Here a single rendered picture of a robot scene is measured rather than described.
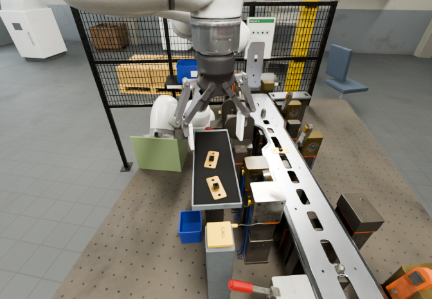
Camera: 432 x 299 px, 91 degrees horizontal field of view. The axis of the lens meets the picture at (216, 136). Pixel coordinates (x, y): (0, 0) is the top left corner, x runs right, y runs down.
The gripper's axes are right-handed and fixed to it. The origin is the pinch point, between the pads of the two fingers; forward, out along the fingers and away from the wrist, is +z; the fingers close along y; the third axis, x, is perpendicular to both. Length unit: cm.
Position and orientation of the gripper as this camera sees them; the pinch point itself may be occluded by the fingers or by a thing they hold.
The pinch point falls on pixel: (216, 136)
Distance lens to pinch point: 52.9
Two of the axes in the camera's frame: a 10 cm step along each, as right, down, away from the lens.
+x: -3.0, -5.5, 7.8
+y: 9.5, -1.7, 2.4
